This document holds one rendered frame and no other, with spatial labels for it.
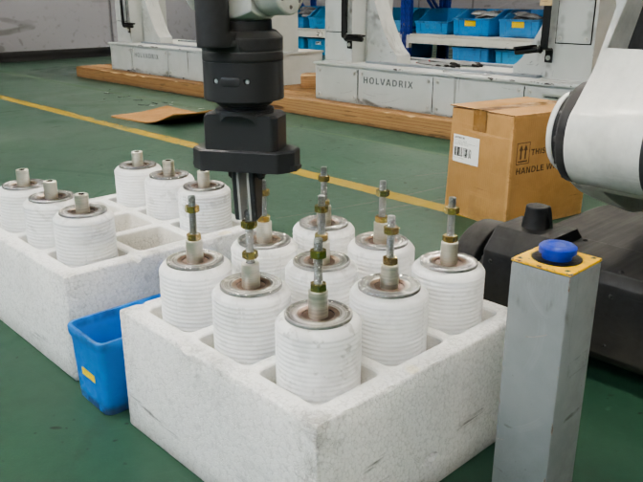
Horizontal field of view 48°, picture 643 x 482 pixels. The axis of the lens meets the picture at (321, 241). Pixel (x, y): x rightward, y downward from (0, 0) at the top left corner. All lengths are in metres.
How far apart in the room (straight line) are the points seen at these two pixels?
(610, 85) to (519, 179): 0.92
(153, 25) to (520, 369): 4.65
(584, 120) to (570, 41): 1.95
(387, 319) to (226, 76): 0.33
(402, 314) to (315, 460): 0.20
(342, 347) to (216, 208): 0.60
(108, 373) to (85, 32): 6.67
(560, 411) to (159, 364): 0.49
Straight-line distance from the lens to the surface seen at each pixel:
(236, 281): 0.89
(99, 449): 1.06
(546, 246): 0.81
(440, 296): 0.93
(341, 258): 0.95
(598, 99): 1.03
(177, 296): 0.94
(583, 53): 2.96
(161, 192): 1.40
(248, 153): 0.80
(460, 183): 2.04
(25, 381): 1.27
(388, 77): 3.42
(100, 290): 1.19
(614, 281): 1.16
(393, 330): 0.85
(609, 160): 1.01
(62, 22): 7.55
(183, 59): 4.70
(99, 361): 1.09
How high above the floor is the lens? 0.58
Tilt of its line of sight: 19 degrees down
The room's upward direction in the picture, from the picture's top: straight up
